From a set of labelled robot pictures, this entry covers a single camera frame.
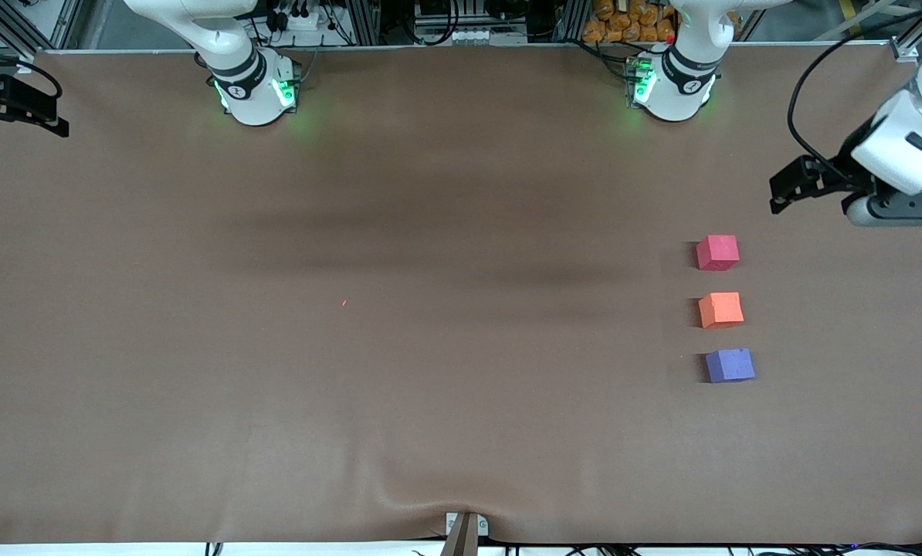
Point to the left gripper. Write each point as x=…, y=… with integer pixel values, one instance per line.
x=838, y=178

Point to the orange foam block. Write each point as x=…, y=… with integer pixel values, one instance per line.
x=720, y=310

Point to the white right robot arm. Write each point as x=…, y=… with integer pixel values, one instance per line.
x=252, y=93

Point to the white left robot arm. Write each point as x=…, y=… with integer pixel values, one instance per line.
x=673, y=85

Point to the red foam block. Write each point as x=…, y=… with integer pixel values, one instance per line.
x=716, y=253

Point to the purple foam block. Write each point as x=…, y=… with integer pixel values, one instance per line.
x=730, y=366

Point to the bag of orange snacks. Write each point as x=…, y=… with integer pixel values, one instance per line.
x=623, y=23

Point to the white power strip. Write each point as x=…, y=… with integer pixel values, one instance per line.
x=303, y=20

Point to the brown table mat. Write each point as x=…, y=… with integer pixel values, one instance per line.
x=430, y=309

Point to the grey metal bracket plate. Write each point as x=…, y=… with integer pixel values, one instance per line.
x=483, y=527

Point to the brown upright post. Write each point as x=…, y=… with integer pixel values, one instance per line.
x=461, y=540

